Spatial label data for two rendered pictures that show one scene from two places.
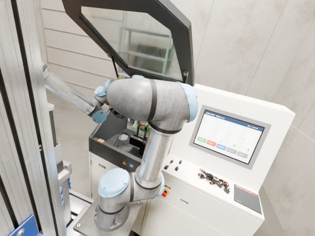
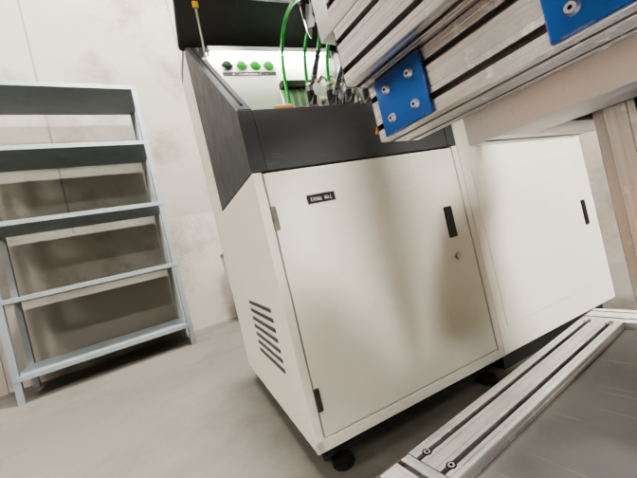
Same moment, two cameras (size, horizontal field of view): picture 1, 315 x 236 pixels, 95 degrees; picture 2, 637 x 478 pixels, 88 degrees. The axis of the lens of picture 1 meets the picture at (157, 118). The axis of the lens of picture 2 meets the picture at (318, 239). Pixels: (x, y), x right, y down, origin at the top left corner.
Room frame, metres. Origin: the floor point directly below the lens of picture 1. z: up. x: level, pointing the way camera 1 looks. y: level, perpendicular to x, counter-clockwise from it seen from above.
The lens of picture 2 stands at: (0.40, 1.06, 0.60)
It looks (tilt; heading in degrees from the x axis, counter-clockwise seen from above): 0 degrees down; 316
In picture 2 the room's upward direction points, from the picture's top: 13 degrees counter-clockwise
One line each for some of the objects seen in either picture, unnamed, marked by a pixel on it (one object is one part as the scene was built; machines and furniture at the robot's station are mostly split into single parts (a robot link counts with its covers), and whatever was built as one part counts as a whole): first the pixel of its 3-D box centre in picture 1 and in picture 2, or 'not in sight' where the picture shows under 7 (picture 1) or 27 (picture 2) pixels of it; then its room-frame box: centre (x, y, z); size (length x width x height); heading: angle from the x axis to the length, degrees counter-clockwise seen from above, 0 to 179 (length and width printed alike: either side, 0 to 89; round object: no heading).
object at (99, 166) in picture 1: (116, 193); (394, 273); (0.95, 0.25, 0.44); 0.65 x 0.02 x 0.68; 70
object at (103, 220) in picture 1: (112, 206); not in sight; (0.42, 0.12, 1.09); 0.15 x 0.15 x 0.10
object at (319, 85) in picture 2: not in sight; (331, 100); (1.35, -0.16, 1.20); 0.13 x 0.03 x 0.31; 70
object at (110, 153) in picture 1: (120, 158); (358, 133); (0.97, 0.24, 0.87); 0.62 x 0.04 x 0.16; 70
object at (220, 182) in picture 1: (213, 179); not in sight; (0.80, -0.48, 1.01); 0.23 x 0.11 x 0.06; 70
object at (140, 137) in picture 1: (146, 147); not in sight; (1.15, 0.05, 0.91); 0.34 x 0.10 x 0.15; 70
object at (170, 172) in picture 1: (206, 180); not in sight; (0.81, -0.44, 0.96); 0.70 x 0.22 x 0.03; 70
